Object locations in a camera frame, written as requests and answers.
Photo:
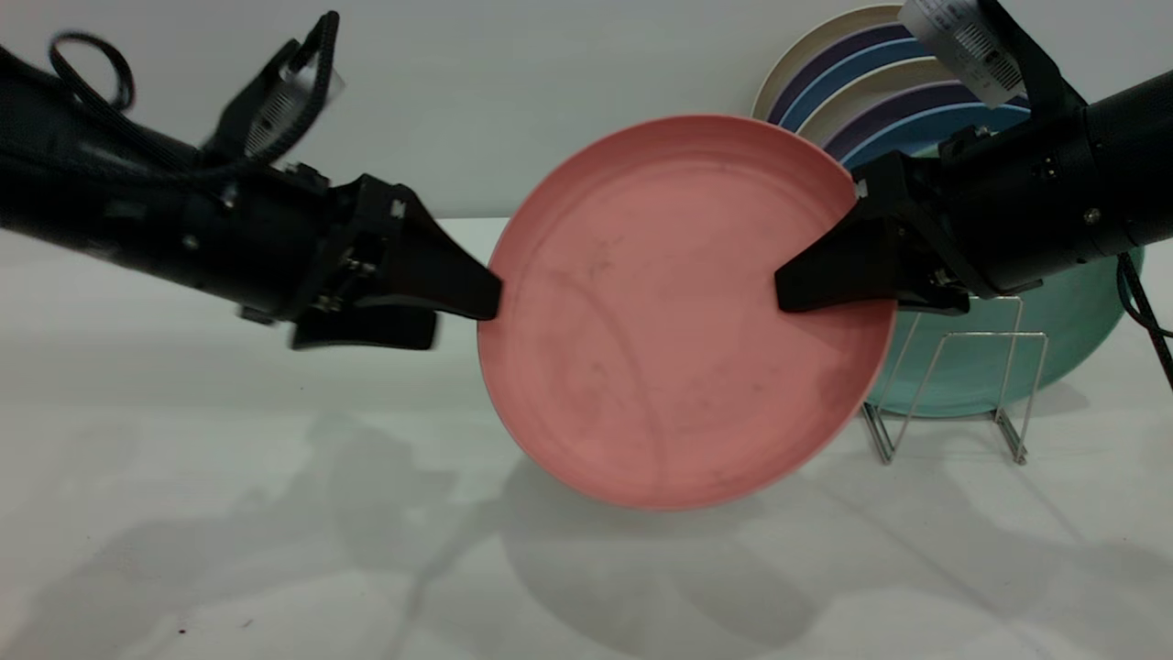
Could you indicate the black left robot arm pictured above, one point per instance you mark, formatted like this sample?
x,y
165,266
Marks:
x,y
73,192

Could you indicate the pink plate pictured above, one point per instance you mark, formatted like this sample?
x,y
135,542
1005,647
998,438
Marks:
x,y
678,312

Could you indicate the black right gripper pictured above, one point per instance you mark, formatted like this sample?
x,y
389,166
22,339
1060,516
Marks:
x,y
1008,211

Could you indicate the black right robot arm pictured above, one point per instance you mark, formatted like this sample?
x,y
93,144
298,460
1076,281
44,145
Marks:
x,y
1136,165

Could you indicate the beige plate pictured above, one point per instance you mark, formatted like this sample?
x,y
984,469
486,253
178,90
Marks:
x,y
806,41
871,82

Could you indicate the purple plate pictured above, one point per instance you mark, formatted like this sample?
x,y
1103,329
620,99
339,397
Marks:
x,y
898,103
825,53

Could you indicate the green plate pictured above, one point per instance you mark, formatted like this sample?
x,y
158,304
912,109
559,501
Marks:
x,y
1081,321

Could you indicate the blue plate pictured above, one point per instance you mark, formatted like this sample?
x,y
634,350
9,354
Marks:
x,y
843,64
916,128

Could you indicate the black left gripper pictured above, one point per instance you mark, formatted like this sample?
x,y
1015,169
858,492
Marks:
x,y
284,238

